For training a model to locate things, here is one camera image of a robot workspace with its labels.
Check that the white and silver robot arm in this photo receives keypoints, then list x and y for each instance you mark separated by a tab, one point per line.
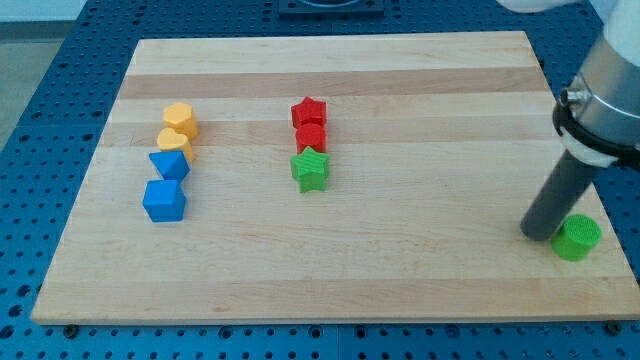
597	116

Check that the green star block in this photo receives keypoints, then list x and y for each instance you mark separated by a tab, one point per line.
310	169

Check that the wooden board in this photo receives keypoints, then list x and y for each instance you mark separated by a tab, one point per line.
438	143

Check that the red cylinder block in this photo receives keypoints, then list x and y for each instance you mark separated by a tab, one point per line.
311	135

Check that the red star block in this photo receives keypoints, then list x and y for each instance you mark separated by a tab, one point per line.
308	111

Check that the blue triangular block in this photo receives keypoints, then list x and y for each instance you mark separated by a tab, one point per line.
170	165

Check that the yellow hexagon block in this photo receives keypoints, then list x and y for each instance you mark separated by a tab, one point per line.
181	117

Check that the blue cube block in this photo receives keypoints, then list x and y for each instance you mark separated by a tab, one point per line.
164	200

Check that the yellow heart block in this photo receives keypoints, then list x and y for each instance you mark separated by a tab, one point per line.
170	140

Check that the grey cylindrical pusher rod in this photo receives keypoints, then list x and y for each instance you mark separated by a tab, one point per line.
562	189

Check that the green cylinder block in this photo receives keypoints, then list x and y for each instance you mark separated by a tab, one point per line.
577	237

